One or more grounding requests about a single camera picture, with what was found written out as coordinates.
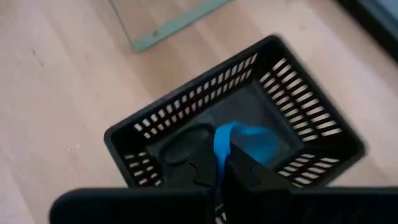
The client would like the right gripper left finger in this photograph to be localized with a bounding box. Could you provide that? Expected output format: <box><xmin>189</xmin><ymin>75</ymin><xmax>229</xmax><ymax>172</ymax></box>
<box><xmin>164</xmin><ymin>139</ymin><xmax>218</xmax><ymax>189</ymax></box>

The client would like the black plastic mesh basket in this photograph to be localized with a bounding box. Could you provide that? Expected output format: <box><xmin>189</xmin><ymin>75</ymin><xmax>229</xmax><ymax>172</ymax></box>
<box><xmin>103</xmin><ymin>34</ymin><xmax>367</xmax><ymax>191</ymax></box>

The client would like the pale perforated metal desk riser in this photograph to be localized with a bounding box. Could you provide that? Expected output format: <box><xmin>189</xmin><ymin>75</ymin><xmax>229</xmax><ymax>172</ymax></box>
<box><xmin>108</xmin><ymin>0</ymin><xmax>234</xmax><ymax>54</ymax></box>

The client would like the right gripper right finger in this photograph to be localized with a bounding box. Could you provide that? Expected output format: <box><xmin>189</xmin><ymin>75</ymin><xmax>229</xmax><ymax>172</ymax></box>
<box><xmin>223</xmin><ymin>143</ymin><xmax>293</xmax><ymax>189</ymax></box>

